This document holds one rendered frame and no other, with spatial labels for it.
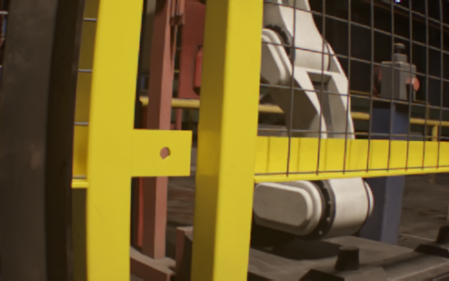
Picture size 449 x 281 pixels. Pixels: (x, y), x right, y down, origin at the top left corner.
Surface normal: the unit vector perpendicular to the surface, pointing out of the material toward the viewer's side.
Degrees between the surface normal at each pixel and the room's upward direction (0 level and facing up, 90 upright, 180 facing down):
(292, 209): 90
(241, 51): 90
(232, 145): 90
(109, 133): 90
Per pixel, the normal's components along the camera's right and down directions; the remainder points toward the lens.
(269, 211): -0.81, -0.01
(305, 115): -0.58, 0.31
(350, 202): 0.57, -0.20
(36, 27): 0.61, 0.07
